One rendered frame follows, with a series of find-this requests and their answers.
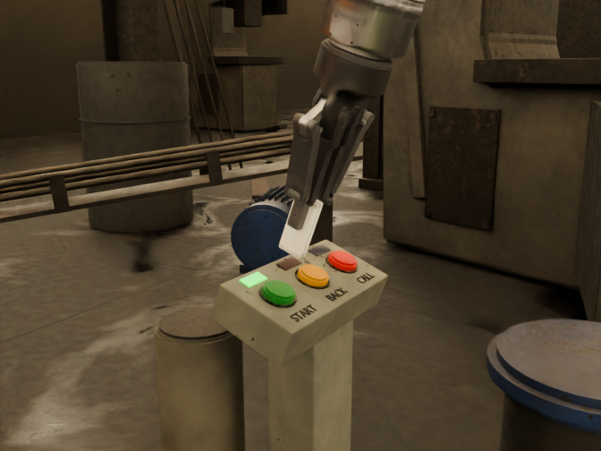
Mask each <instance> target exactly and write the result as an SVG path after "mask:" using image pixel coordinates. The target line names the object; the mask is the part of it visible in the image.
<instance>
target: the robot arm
mask: <svg viewBox="0 0 601 451"><path fill-rule="evenodd" d="M425 1H426V0H326V6H325V9H324V11H323V15H322V18H321V21H320V24H319V28H320V30H321V32H322V33H323V34H325V35H326V36H328V37H329V38H326V39H325V40H323V41H322V43H321V46H320V49H319V51H318V55H317V60H316V62H315V66H314V69H313V72H314V74H315V76H316V77H317V78H318V79H319V81H320V84H321V85H320V88H319V89H318V92H317V94H316V96H315V97H314V99H313V102H312V109H311V110H310V111H308V112H307V113H306V114H305V115H303V114H301V113H297V114H295V115H294V117H293V119H292V126H293V139H292V150H291V155H290V161H289V166H288V172H287V177H286V183H285V189H284V194H286V195H288V196H289V197H291V198H293V202H292V207H291V210H290V213H289V216H288V218H287V221H286V224H285V227H284V232H283V235H282V238H281V241H280V243H279V248H281V249H282V250H284V251H286V252H288V253H289V254H291V255H292V256H293V257H295V258H296V259H300V258H302V257H305V256H306V253H307V250H308V247H309V243H310V241H311V238H312V235H313V233H314V230H315V227H316V224H317V220H318V218H319V215H320V212H321V209H322V207H323V202H324V203H325V204H327V205H331V204H332V203H333V201H334V199H332V198H330V197H328V196H329V194H330V192H331V193H332V194H335V193H337V191H338V189H339V187H340V185H341V183H342V180H343V178H344V176H345V174H346V172H347V170H348V168H349V165H350V163H351V161H352V159H353V157H354V155H355V153H356V150H357V148H358V146H359V145H360V142H361V140H362V138H363V135H364V133H365V132H366V130H367V129H368V127H369V126H370V125H371V123H372V122H373V120H374V117H375V116H374V114H372V113H370V112H368V111H367V109H366V107H367V105H368V98H378V97H380V96H382V95H383V94H384V92H385V88H386V85H387V82H388V81H389V78H390V75H391V72H392V69H393V68H394V64H393V61H392V60H391V59H390V58H401V57H403V56H405V54H406V52H407V49H408V46H409V44H410V42H411V37H412V35H413V32H414V30H415V28H416V25H417V22H418V19H419V16H420V15H421V14H422V11H423V5H424V3H425ZM322 201H323V202H322Z"/></svg>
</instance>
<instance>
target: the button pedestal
mask: <svg viewBox="0 0 601 451"><path fill-rule="evenodd" d="M320 244H323V245H325V246H326V247H327V248H329V249H331V251H328V252H326V253H323V254H321V255H319V256H316V255H314V254H312V253H311V252H309V250H310V249H312V248H314V247H317V246H319V245H320ZM332 251H345V252H347V251H346V250H344V249H342V248H341V247H339V246H337V245H336V244H334V243H331V242H330V241H328V240H324V241H322V242H319V243H316V244H313V245H311V246H309V247H308V250H307V253H306V256H305V257H302V258H300V259H296V258H295V257H293V256H292V255H291V254H290V255H288V256H286V257H283V258H281V259H279V260H276V261H274V262H271V263H269V264H267V265H265V266H263V267H261V268H257V269H254V270H252V271H250V272H248V273H246V274H244V275H241V276H239V277H236V278H234V279H232V280H229V281H227V282H225V283H222V284H221V285H220V286H219V288H218V291H217V295H216V300H215V303H214V307H213V310H212V313H211V319H212V320H213V321H215V322H216V323H218V324H219V325H220V326H222V327H223V328H225V329H226V330H228V331H229V332H231V333H232V334H233V335H235V336H237V337H238V338H239V339H240V340H241V341H243V342H244V343H245V344H247V345H249V346H250V347H251V348H253V349H254V350H256V351H257V352H259V353H260V354H262V355H263V356H265V357H266V358H267V359H268V363H269V431H270V451H351V378H352V336H353V320H354V319H355V318H357V317H358V316H359V315H360V314H362V313H363V312H365V311H367V310H368V309H370V308H371V307H373V306H374V305H376V304H377V303H378V301H379V298H380V296H381V293H382V292H383V289H384V287H385V283H386V281H387V278H388V275H387V274H385V273H384V272H382V271H380V270H379V269H377V268H374V267H373V266H371V265H369V264H368V263H367V262H365V261H363V260H361V259H359V258H358V257H356V256H354V255H352V254H351V253H350V254H351V255H352V256H353V257H354V258H355V259H356V260H357V262H358V264H357V267H356V268H355V269H354V270H352V271H347V270H342V269H339V268H336V267H335V266H333V265H332V264H331V263H330V262H329V261H328V257H329V254H330V252H332ZM348 253H349V252H348ZM291 257H293V258H295V259H296V260H298V261H299V262H301V264H300V265H298V266H296V267H294V268H290V269H288V270H286V271H285V270H284V269H282V268H280V267H278V266H277V265H276V264H277V263H279V262H281V261H284V260H287V259H289V258H291ZM307 264H311V265H315V266H318V267H321V268H322V269H323V270H324V271H325V272H326V273H327V274H328V275H329V279H328V282H327V284H326V285H324V286H313V285H309V284H306V283H305V282H303V281H302V280H300V278H299V277H298V270H299V268H300V267H301V266H303V265H307ZM257 272H258V273H260V274H262V275H263V276H265V277H267V280H265V281H262V282H260V283H258V284H256V285H254V286H251V287H247V286H246V285H245V284H243V283H242V282H240V279H242V278H244V277H247V276H250V275H252V274H254V273H257ZM272 280H278V281H282V282H285V283H286V284H288V285H290V286H291V287H292V288H293V290H294V291H295V293H296V297H295V300H294V302H293V303H291V304H287V305H282V304H277V303H274V302H270V301H269V300H268V299H267V298H266V297H265V296H264V295H263V294H262V288H263V285H264V283H266V282H268V281H272Z"/></svg>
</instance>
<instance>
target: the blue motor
mask: <svg viewBox="0 0 601 451"><path fill-rule="evenodd" d="M284 189H285V185H283V186H282V187H280V188H279V186H276V187H275V188H274V189H273V188H272V189H270V190H269V191H267V192H265V193H264V194H262V195H261V196H259V197H257V198H256V199H254V200H253V201H252V202H250V203H249V205H248V206H247V207H245V208H244V209H245V210H243V211H242V213H241V214H240V215H239V216H237V218H236V219H235V220H234V223H233V227H232V231H231V242H232V247H233V250H234V252H235V255H236V256H237V257H238V259H239V260H240V261H241V264H240V273H242V274H246V273H248V272H250V271H252V270H254V269H257V268H261V267H263V266H265V265H267V264H269V263H271V262H274V261H276V260H279V259H281V258H283V257H286V256H288V255H290V254H289V253H288V252H286V251H284V250H282V249H281V248H279V243H280V241H281V238H282V235H283V232H284V227H285V224H286V221H287V218H288V216H289V213H290V210H291V207H292V202H293V198H291V197H289V196H288V195H286V194H284Z"/></svg>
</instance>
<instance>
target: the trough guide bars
mask: <svg viewBox="0 0 601 451"><path fill-rule="evenodd" d="M292 139H293V130H291V131H285V132H274V133H269V134H262V135H257V136H250V137H244V138H239V139H232V140H221V141H216V142H209V143H203V144H198V145H191V146H186V147H179V148H173V149H162V150H157V151H150V152H145V153H139V154H132V155H127V156H120V157H110V158H104V159H98V160H91V161H86V162H80V163H74V164H68V165H62V166H50V167H45V168H39V169H33V170H27V171H20V172H15V173H9V174H0V202H3V201H8V200H18V199H24V198H29V197H35V196H40V195H46V194H52V198H53V202H54V207H55V213H56V214H58V213H64V212H69V211H71V210H70V205H69V201H68V197H67V191H72V190H78V189H83V188H89V187H94V186H100V185H106V184H111V183H121V182H127V181H132V180H138V179H143V178H149V177H154V176H160V175H165V174H175V173H180V172H186V171H191V170H197V169H199V175H204V174H208V178H209V181H210V187H211V186H217V185H222V184H224V183H223V176H222V169H221V166H224V165H230V164H235V163H240V162H246V161H251V160H257V159H262V158H268V157H278V156H283V155H289V154H291V150H292Z"/></svg>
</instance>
